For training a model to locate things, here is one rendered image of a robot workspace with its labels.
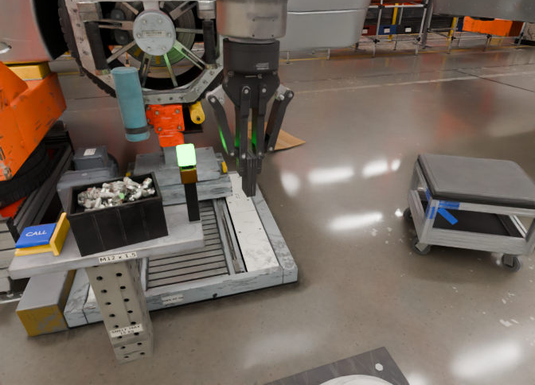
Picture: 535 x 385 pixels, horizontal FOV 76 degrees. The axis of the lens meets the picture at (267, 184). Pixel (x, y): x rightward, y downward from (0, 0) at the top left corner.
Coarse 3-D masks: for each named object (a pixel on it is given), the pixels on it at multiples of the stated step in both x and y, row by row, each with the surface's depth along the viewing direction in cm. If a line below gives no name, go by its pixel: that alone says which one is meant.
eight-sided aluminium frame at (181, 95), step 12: (72, 12) 115; (216, 12) 130; (72, 24) 116; (84, 24) 118; (216, 24) 133; (84, 36) 119; (84, 48) 121; (84, 60) 122; (216, 60) 134; (204, 72) 139; (216, 72) 136; (108, 84) 128; (192, 84) 141; (204, 84) 137; (144, 96) 134; (156, 96) 135; (168, 96) 136; (180, 96) 137; (192, 96) 138
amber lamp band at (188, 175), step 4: (180, 168) 82; (196, 168) 83; (180, 172) 81; (184, 172) 81; (188, 172) 81; (192, 172) 82; (196, 172) 82; (184, 176) 82; (188, 176) 82; (192, 176) 82; (196, 176) 83; (184, 180) 82; (188, 180) 82; (192, 180) 83; (196, 180) 83; (184, 184) 83
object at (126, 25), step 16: (176, 16) 132; (176, 32) 135; (192, 32) 137; (128, 48) 133; (176, 48) 138; (112, 64) 140; (144, 80) 141; (160, 80) 157; (176, 80) 144; (192, 80) 144
